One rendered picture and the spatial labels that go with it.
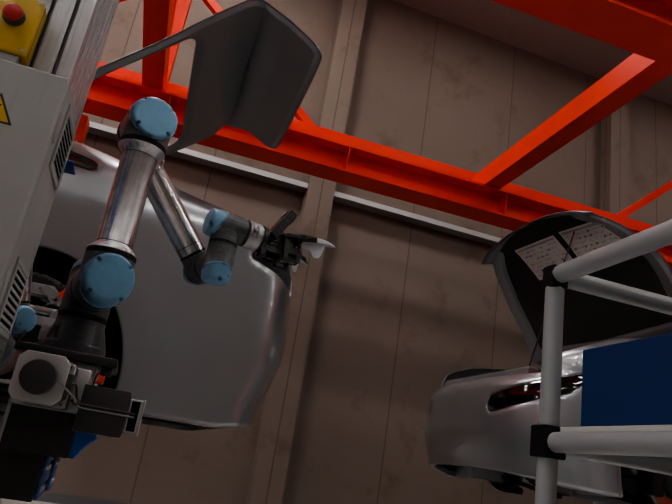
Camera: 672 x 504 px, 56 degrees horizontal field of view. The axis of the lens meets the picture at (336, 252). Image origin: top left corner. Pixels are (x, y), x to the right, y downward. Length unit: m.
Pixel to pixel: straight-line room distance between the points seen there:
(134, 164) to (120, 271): 0.27
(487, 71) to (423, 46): 0.96
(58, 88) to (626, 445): 1.03
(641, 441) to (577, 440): 0.11
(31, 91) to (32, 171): 0.15
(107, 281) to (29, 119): 0.45
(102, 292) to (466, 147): 7.08
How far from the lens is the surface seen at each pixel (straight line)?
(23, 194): 1.16
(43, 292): 2.50
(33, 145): 1.19
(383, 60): 8.31
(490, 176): 5.72
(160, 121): 1.64
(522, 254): 4.80
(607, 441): 0.85
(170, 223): 1.76
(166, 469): 6.43
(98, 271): 1.50
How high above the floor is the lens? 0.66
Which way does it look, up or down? 19 degrees up
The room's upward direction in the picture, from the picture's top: 9 degrees clockwise
